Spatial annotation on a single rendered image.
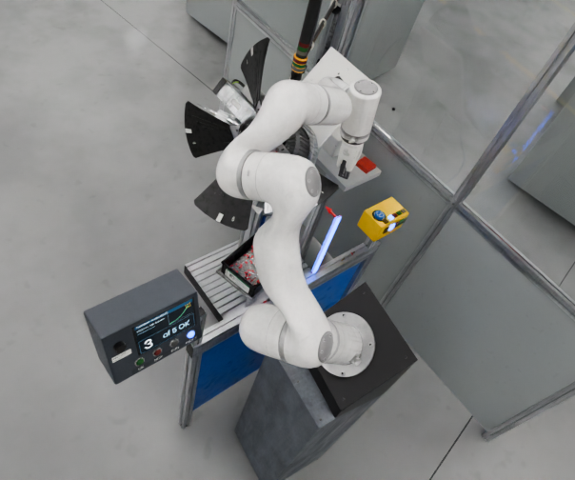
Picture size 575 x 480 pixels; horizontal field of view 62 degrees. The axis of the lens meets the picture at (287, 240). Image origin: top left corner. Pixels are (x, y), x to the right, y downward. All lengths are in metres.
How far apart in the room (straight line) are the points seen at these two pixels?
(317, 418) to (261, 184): 0.84
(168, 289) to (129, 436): 1.25
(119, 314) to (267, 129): 0.59
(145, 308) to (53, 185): 2.09
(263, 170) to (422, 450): 2.03
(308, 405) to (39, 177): 2.33
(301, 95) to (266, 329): 0.52
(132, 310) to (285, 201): 0.53
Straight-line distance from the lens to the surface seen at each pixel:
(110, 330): 1.23
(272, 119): 0.97
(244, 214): 1.83
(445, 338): 2.64
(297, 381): 1.56
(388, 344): 1.45
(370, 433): 2.62
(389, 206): 1.91
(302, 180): 0.90
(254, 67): 1.91
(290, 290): 1.04
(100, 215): 3.07
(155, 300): 1.27
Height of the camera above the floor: 2.34
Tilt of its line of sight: 50 degrees down
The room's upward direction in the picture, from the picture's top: 19 degrees clockwise
